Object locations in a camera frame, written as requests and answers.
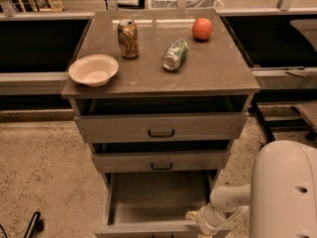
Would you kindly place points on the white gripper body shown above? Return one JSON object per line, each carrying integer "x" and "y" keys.
{"x": 205, "y": 219}

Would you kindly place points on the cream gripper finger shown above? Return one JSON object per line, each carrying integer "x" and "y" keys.
{"x": 191, "y": 215}

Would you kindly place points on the grey bottom drawer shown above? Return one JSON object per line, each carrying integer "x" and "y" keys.
{"x": 153, "y": 205}

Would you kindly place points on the grey drawer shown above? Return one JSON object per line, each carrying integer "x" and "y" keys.
{"x": 161, "y": 161}
{"x": 161, "y": 127}
{"x": 153, "y": 205}

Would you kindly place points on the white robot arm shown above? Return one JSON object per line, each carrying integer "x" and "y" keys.
{"x": 281, "y": 197}

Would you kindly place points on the grey top drawer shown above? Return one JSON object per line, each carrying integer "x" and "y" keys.
{"x": 161, "y": 127}

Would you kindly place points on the grey drawer cabinet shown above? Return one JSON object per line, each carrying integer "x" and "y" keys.
{"x": 214, "y": 78}

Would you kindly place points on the grey middle drawer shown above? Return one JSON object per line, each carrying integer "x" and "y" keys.
{"x": 161, "y": 161}

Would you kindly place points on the black office chair base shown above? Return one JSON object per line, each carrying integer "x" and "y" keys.
{"x": 282, "y": 117}

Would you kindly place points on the black chair leg bottom left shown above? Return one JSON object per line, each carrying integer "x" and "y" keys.
{"x": 36, "y": 225}

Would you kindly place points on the green lying soda can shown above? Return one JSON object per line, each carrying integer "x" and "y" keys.
{"x": 175, "y": 54}

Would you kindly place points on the white bowl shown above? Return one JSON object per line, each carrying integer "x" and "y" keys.
{"x": 93, "y": 71}

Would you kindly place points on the orange fruit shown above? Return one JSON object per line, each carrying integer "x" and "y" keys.
{"x": 202, "y": 29}

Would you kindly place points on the gold upright soda can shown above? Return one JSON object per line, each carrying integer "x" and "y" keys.
{"x": 128, "y": 38}

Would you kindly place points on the white wire basket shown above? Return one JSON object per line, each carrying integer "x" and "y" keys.
{"x": 190, "y": 4}

